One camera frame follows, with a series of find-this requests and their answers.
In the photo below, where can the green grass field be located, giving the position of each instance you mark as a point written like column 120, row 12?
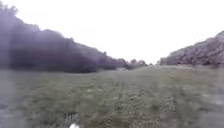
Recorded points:
column 126, row 96

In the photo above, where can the dark wood of trees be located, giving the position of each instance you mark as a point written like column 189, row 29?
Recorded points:
column 40, row 50

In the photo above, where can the bushy tree bank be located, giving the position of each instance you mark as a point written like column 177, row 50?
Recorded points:
column 200, row 53

